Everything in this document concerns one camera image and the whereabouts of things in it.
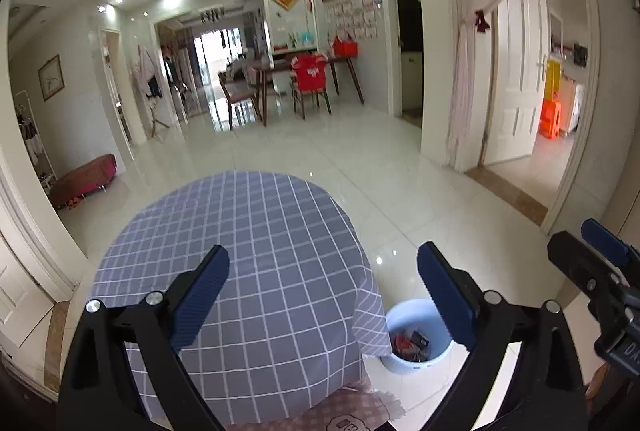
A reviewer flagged white metal rack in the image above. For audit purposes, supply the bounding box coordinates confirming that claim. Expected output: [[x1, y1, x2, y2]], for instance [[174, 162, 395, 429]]
[[12, 91, 56, 198]]

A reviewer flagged red basket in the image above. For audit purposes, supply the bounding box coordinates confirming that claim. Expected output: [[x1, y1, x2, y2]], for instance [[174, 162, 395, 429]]
[[332, 33, 360, 58]]

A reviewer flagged orange plastic stool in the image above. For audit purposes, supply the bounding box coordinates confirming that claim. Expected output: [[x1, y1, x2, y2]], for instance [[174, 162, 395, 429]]
[[538, 99, 564, 141]]

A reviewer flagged maroon upholstered bench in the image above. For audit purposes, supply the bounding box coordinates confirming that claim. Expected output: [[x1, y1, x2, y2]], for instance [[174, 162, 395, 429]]
[[48, 154, 118, 210]]

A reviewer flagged red shirt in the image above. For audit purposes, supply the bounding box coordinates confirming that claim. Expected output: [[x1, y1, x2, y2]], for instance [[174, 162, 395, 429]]
[[291, 53, 329, 91]]

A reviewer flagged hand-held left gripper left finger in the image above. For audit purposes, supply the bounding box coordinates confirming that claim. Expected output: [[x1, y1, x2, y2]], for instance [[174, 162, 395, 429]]
[[59, 245, 231, 431]]

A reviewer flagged coat rack with clothes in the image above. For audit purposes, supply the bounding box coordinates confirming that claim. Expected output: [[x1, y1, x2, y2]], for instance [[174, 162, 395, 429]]
[[130, 45, 172, 143]]

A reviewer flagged wooden dining chair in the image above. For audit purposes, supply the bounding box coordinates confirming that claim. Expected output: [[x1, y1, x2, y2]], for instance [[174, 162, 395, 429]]
[[218, 71, 264, 132]]

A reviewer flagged light blue plastic bin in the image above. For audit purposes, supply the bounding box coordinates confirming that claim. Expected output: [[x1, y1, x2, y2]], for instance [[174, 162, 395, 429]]
[[382, 298, 456, 375]]

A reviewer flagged grey checked tablecloth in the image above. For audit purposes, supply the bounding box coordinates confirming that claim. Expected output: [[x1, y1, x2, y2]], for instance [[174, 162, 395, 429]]
[[90, 170, 393, 427]]

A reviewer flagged white lace curtain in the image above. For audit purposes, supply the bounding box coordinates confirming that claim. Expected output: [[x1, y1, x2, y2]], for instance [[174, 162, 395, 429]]
[[446, 0, 568, 172]]

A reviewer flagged group of wall certificates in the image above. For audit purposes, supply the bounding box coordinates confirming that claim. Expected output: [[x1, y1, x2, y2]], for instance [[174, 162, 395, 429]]
[[327, 0, 379, 40]]

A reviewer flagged white panel door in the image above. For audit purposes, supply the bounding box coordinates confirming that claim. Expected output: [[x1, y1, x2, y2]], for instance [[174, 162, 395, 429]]
[[482, 0, 551, 170]]

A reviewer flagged small framed wall picture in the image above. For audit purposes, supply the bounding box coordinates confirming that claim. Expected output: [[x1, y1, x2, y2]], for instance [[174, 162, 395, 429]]
[[38, 54, 66, 102]]

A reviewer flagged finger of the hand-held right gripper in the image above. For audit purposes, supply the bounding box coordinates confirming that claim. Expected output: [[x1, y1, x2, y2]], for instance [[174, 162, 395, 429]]
[[580, 218, 640, 269], [547, 231, 626, 307]]

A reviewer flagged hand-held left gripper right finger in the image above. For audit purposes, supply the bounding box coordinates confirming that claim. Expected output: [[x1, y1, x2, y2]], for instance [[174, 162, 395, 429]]
[[416, 241, 588, 431]]

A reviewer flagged grey sofa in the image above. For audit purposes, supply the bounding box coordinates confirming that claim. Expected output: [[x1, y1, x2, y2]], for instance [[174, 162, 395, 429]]
[[224, 58, 261, 82]]

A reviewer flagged wooden dining table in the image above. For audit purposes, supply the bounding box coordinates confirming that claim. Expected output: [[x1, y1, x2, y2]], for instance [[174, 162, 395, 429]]
[[247, 53, 366, 128]]

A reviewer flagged wooden chair with red shirt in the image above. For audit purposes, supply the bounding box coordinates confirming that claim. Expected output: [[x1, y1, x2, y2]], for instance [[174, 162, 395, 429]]
[[289, 53, 334, 121]]

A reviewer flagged yellow container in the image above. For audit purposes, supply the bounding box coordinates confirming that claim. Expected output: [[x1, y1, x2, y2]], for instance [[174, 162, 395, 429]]
[[543, 59, 564, 104]]

